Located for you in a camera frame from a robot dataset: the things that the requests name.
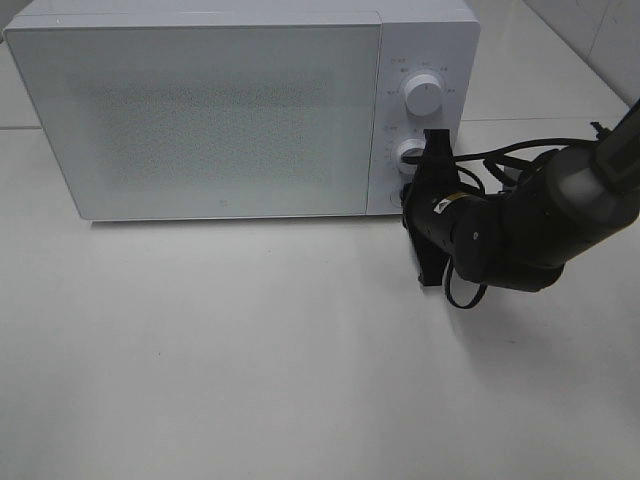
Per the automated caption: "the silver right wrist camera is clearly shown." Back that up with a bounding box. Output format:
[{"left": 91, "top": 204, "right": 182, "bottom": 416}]
[{"left": 503, "top": 166, "right": 522, "bottom": 182}]

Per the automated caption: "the white timer knob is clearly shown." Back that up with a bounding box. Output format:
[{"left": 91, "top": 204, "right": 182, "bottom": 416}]
[{"left": 392, "top": 139, "right": 426, "bottom": 175}]

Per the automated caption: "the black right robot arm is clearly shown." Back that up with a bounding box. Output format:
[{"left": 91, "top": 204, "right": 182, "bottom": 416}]
[{"left": 401, "top": 105, "right": 639, "bottom": 305}]

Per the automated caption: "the round white door button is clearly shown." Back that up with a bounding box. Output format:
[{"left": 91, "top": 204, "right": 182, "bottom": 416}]
[{"left": 390, "top": 188, "right": 402, "bottom": 209}]

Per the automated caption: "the white microwave oven body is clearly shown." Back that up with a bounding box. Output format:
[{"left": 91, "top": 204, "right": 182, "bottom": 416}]
[{"left": 3, "top": 1, "right": 480, "bottom": 219}]

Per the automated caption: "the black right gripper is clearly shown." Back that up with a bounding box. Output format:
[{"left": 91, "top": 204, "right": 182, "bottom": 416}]
[{"left": 401, "top": 129, "right": 480, "bottom": 287}]

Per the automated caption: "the upper white power knob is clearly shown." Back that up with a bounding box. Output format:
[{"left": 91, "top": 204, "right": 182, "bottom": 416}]
[{"left": 402, "top": 71, "right": 443, "bottom": 117}]

